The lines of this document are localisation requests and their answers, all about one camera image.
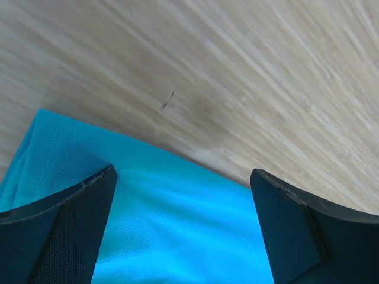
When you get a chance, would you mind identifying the teal t shirt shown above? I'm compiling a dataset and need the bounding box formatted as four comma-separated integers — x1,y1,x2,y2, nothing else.
1,110,273,283

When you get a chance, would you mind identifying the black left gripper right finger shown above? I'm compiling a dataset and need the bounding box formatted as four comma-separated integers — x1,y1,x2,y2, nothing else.
250,169,378,283

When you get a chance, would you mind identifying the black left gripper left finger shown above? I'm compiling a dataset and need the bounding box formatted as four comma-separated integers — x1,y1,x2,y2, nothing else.
1,167,117,283

